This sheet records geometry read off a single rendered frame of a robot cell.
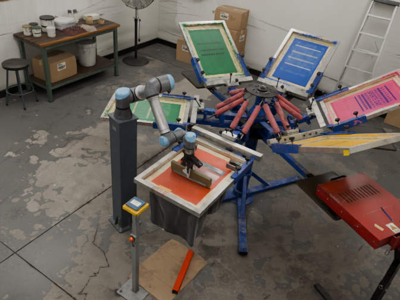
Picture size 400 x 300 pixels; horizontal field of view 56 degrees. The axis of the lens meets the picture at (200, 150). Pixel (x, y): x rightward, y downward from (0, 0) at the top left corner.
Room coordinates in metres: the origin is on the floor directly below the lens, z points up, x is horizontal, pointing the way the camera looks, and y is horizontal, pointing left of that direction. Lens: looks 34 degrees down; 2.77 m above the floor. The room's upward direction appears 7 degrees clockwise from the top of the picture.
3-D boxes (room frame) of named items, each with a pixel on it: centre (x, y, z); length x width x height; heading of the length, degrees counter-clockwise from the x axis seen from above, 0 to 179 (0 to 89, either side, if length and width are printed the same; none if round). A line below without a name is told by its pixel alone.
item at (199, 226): (2.21, -0.14, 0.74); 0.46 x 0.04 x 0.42; 150
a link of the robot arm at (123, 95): (2.69, 0.65, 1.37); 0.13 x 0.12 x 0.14; 134
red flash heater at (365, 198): (2.05, -1.23, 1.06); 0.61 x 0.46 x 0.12; 30
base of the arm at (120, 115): (2.68, 0.66, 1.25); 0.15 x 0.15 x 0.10
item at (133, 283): (1.93, 0.39, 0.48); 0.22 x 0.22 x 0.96; 60
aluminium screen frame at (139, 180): (2.36, 0.01, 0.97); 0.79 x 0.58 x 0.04; 150
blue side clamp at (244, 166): (2.43, -0.35, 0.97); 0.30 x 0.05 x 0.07; 150
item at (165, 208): (2.10, 0.15, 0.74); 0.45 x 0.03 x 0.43; 60
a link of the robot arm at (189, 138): (2.28, 0.08, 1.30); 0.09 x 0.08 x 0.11; 44
